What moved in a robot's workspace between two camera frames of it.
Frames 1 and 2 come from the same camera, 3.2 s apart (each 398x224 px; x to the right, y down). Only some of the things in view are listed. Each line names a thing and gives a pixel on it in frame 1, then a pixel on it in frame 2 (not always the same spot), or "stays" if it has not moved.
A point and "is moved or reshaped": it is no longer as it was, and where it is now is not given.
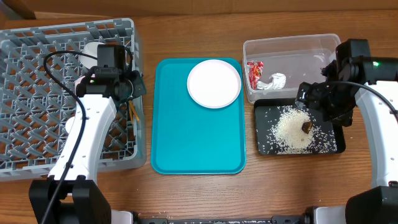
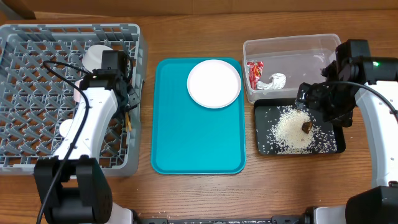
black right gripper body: (334, 102) stays
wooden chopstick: (134, 110) to (129, 122)
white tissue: (277, 81) stays
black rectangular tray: (282, 128) stays
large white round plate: (214, 84) stays
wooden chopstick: (131, 114) to (126, 118)
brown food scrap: (306, 126) stays
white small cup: (69, 124) is moved or reshaped
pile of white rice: (287, 136) stays
